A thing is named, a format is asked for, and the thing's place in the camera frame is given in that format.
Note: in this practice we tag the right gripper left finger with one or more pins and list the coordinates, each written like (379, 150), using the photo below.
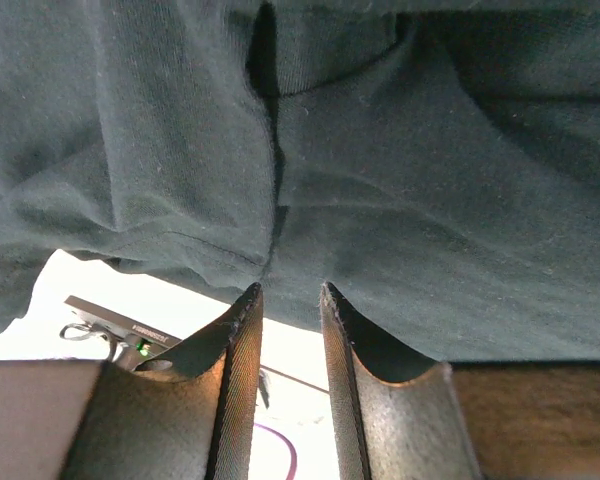
(185, 414)

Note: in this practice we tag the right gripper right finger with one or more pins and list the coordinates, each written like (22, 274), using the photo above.
(398, 414)

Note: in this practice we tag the black t-shirt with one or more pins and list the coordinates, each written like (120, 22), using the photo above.
(438, 161)

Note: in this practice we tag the slotted cable duct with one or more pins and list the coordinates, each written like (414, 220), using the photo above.
(130, 342)

